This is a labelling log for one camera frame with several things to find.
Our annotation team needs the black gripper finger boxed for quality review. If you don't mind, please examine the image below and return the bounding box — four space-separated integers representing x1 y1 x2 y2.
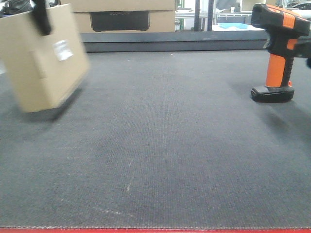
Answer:
32 0 52 36

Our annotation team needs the light blue tray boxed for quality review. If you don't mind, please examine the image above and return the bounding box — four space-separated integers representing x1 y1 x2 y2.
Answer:
218 23 248 31

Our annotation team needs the black bag in bin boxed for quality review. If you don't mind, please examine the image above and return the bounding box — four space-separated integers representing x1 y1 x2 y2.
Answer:
0 0 33 18

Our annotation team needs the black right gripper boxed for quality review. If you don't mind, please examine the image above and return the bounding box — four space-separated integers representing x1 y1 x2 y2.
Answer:
294 39 311 68

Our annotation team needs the large cardboard box with window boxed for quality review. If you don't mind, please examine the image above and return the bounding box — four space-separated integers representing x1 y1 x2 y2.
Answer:
59 0 175 33

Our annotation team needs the orange black barcode scanner gun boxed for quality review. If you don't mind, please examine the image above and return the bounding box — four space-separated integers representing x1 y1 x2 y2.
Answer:
251 3 311 102

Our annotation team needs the grey conveyor belt mat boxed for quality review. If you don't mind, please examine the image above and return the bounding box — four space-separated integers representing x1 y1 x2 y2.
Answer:
0 50 311 229

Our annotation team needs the brown cardboard package box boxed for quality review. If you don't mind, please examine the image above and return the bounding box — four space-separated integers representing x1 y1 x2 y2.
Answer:
0 4 89 113

